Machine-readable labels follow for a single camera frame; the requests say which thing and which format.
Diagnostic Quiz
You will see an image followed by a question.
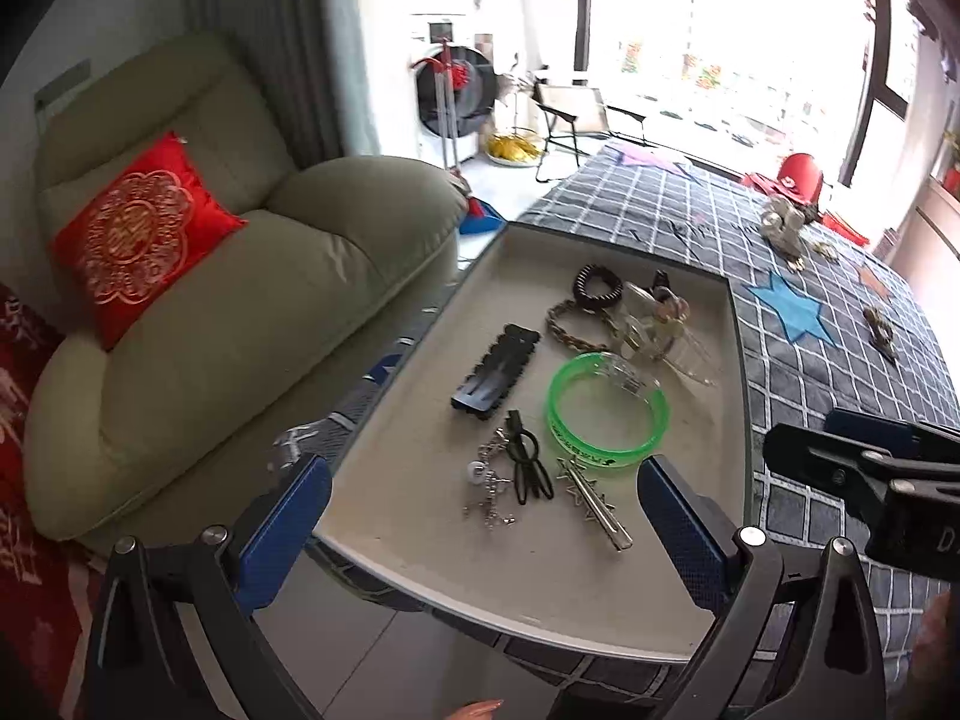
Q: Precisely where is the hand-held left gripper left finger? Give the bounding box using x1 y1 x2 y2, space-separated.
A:
82 454 333 720

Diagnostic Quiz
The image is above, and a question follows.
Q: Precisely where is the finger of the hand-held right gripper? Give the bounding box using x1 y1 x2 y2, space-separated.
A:
825 409 960 466
763 424 912 518

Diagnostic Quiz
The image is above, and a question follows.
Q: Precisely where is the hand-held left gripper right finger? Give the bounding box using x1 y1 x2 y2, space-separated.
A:
547 456 890 720

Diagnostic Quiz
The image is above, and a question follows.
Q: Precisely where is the silver star hair clip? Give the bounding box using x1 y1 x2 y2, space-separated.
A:
555 456 635 552

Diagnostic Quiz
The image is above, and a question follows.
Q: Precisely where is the beige tray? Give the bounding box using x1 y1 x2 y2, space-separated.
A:
311 221 755 665

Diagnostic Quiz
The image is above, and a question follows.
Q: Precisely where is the green translucent bracelet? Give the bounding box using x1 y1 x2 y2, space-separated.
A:
546 352 670 472

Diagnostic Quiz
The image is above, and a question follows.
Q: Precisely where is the black elastic hair tie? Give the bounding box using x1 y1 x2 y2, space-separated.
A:
504 411 556 505

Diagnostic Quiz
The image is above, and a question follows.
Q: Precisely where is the silver charm bracelet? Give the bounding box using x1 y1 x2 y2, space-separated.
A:
463 427 518 533

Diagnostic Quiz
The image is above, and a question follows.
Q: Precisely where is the clear flower hair claw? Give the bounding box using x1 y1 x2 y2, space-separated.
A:
611 281 717 389

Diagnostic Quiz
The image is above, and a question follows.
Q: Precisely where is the braided rope bracelet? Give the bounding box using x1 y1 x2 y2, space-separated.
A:
546 298 612 353

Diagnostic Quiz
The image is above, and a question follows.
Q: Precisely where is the black comb hair clip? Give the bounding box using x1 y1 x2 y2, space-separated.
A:
451 324 541 418

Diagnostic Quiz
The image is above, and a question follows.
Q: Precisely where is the black coil hair tie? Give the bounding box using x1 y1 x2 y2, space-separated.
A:
574 264 623 308

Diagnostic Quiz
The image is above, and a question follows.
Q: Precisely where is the grey checked star bedsheet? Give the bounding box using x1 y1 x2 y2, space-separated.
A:
274 141 960 698

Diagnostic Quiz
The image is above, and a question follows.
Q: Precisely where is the brown hair clip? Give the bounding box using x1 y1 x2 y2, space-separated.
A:
862 306 901 361

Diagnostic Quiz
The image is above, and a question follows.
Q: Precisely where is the white low cabinet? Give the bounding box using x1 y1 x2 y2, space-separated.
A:
892 180 960 293

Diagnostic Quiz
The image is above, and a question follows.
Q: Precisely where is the red patterned blanket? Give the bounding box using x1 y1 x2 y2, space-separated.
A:
0 281 102 661

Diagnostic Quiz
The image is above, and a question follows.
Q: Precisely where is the beige sofa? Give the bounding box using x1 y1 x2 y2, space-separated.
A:
22 34 470 541

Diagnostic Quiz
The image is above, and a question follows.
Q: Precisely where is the red stool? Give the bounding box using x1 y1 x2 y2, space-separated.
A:
742 152 871 245

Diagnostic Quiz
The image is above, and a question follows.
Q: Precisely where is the red embroidered cushion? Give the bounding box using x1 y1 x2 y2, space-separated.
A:
51 131 248 352

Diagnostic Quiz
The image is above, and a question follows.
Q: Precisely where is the blue and red dustpan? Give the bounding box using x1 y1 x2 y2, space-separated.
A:
459 195 509 235

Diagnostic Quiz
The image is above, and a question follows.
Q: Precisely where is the basket of yellow things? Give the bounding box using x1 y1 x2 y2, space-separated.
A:
484 131 545 166

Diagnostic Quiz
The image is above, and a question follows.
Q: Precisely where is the black folding chair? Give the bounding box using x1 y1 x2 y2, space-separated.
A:
532 82 647 182

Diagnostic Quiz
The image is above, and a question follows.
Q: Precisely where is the metal stand with red knot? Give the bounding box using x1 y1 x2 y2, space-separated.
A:
435 37 470 181

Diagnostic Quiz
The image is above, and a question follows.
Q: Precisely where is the white washing machine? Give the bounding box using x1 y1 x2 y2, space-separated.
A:
409 11 500 162

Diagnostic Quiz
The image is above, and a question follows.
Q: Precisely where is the grey curtain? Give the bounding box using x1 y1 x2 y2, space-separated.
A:
184 0 346 166

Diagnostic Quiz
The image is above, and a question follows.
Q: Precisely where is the grey wall panel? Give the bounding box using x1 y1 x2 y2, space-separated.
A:
34 58 95 117

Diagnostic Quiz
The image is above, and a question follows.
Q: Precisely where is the black window frame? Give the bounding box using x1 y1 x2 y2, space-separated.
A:
540 0 920 188

